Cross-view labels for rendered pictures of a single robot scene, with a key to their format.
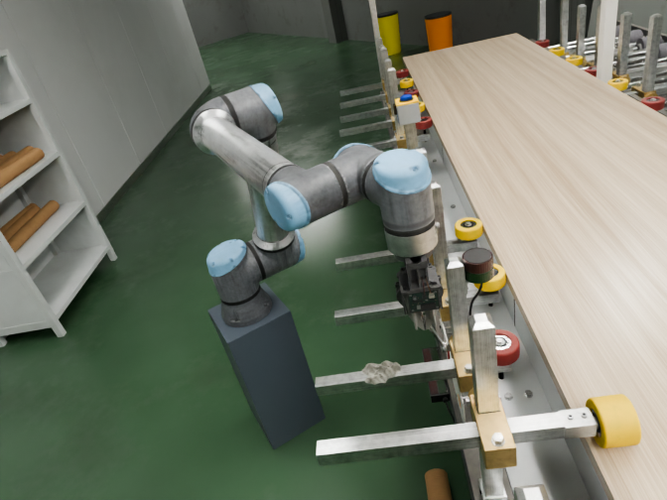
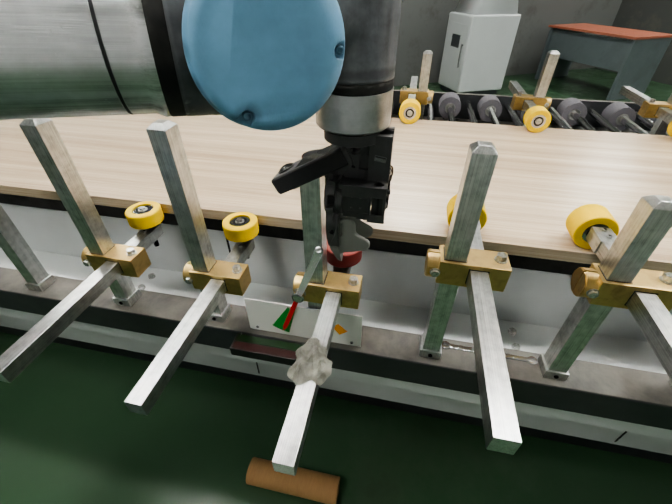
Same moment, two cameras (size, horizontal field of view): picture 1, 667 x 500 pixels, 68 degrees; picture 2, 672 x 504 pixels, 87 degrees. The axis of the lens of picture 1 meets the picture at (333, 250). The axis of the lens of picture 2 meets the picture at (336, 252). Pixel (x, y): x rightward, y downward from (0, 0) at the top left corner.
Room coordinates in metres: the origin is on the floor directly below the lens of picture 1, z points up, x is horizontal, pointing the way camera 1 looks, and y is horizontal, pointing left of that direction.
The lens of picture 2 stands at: (0.75, 0.29, 1.35)
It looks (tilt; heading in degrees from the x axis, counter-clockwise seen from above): 39 degrees down; 273
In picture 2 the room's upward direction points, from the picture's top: straight up
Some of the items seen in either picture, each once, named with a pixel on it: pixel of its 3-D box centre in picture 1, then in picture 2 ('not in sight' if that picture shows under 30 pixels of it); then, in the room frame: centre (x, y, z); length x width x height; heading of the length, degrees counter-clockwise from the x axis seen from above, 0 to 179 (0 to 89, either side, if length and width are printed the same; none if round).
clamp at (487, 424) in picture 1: (490, 424); (465, 267); (0.55, -0.19, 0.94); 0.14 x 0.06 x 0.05; 172
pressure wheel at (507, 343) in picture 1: (500, 359); (343, 262); (0.77, -0.30, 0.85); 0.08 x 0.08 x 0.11
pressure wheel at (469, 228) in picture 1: (468, 238); (149, 227); (1.25, -0.41, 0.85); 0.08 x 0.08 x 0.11
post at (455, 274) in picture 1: (462, 346); (316, 277); (0.82, -0.23, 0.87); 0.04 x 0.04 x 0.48; 82
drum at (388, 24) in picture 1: (389, 33); not in sight; (8.21, -1.66, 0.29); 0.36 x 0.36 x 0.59
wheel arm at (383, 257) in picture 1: (405, 254); (95, 286); (1.28, -0.21, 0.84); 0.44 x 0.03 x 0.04; 82
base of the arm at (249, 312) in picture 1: (243, 300); not in sight; (1.53, 0.37, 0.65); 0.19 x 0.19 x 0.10
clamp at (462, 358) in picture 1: (466, 360); (328, 286); (0.79, -0.23, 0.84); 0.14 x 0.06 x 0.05; 172
